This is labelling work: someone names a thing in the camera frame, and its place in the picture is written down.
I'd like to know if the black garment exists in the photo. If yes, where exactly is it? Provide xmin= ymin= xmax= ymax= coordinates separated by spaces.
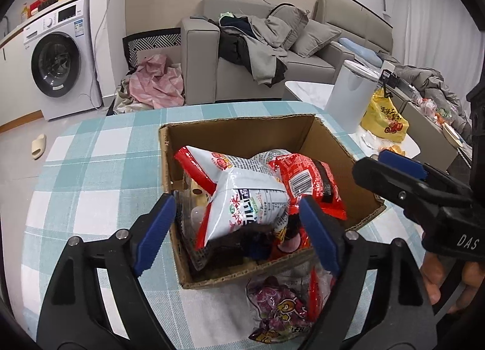
xmin=219 ymin=30 xmax=253 ymax=72

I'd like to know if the grey low table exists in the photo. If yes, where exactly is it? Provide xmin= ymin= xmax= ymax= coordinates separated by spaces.
xmin=402 ymin=98 xmax=470 ymax=169

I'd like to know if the white coffee table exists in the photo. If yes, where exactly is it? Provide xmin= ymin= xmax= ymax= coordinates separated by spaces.
xmin=284 ymin=80 xmax=422 ymax=159

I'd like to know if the beige slipper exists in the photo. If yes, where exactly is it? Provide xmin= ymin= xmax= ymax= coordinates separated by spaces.
xmin=31 ymin=133 xmax=47 ymax=160

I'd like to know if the small black camera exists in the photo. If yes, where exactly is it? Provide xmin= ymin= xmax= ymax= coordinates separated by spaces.
xmin=380 ymin=72 xmax=400 ymax=98

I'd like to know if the pile of colourful wrappers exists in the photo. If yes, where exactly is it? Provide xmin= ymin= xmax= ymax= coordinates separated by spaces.
xmin=419 ymin=98 xmax=461 ymax=127

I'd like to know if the white curtain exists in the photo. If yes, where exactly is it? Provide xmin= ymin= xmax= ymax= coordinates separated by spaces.
xmin=398 ymin=0 xmax=485 ymax=82

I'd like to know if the white newsprint snack packet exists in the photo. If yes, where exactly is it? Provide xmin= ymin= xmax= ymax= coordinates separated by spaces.
xmin=252 ymin=148 xmax=290 ymax=169

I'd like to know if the yellow plastic bag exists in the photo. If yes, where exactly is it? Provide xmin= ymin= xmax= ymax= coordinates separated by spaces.
xmin=360 ymin=88 xmax=410 ymax=143

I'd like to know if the white counter cabinet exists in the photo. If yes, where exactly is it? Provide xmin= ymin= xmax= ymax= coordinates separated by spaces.
xmin=0 ymin=20 xmax=42 ymax=133

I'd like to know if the white red snack bag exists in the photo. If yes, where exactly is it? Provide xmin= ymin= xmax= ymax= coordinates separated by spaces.
xmin=173 ymin=145 xmax=290 ymax=252

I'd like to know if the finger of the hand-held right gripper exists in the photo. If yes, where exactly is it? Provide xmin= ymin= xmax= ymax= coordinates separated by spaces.
xmin=352 ymin=158 xmax=440 ymax=222
xmin=379 ymin=149 xmax=472 ymax=199

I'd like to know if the white washing machine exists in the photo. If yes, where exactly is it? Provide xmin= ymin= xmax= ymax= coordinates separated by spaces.
xmin=23 ymin=0 xmax=104 ymax=121

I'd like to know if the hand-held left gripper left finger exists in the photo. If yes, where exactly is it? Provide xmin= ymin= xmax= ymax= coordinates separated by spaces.
xmin=36 ymin=193 xmax=177 ymax=350

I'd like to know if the pink cloth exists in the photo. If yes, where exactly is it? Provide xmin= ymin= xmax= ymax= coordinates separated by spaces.
xmin=129 ymin=54 xmax=185 ymax=110

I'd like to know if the cardboard box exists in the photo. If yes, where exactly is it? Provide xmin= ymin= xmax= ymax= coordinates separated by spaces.
xmin=158 ymin=114 xmax=386 ymax=290

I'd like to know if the blue pillow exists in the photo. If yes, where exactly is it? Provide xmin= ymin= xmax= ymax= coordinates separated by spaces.
xmin=338 ymin=37 xmax=383 ymax=66

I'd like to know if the grey sofa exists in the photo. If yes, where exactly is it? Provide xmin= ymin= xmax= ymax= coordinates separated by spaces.
xmin=180 ymin=0 xmax=395 ymax=106

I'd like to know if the person's right hand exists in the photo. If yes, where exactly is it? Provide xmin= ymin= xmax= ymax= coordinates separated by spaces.
xmin=420 ymin=252 xmax=485 ymax=315

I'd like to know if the beige cloth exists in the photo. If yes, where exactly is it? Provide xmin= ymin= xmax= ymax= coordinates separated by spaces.
xmin=113 ymin=77 xmax=152 ymax=116

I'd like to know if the grey duvet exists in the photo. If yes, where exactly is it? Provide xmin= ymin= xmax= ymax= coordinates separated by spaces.
xmin=394 ymin=65 xmax=472 ymax=142

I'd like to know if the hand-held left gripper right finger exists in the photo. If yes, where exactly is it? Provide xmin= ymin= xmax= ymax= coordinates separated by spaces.
xmin=299 ymin=196 xmax=438 ymax=350

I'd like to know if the beige bowl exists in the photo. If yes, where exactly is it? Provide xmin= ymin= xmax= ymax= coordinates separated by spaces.
xmin=441 ymin=123 xmax=465 ymax=146

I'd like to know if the white crumpled bag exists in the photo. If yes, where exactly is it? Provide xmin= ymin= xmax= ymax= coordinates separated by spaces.
xmin=360 ymin=132 xmax=383 ymax=154

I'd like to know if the navy garment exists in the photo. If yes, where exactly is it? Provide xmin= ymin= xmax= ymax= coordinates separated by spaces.
xmin=220 ymin=17 xmax=253 ymax=36

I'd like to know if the white cylindrical bin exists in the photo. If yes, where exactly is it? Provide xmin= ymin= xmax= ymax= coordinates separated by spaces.
xmin=324 ymin=60 xmax=380 ymax=135

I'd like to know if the teal checked tablecloth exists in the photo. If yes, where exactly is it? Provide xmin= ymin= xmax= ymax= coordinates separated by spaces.
xmin=21 ymin=102 xmax=429 ymax=350

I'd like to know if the grey pillow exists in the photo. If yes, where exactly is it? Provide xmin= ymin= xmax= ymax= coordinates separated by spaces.
xmin=292 ymin=21 xmax=343 ymax=58
xmin=267 ymin=3 xmax=309 ymax=51

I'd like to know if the patterned laundry basket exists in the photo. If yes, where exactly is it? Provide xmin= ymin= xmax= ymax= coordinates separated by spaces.
xmin=122 ymin=28 xmax=182 ymax=70

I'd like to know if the grey jacket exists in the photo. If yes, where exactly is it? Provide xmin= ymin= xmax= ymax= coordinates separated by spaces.
xmin=246 ymin=17 xmax=289 ymax=87

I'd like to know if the purple snack packet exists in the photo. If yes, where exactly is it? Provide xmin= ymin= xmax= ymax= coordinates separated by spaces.
xmin=246 ymin=276 xmax=315 ymax=344

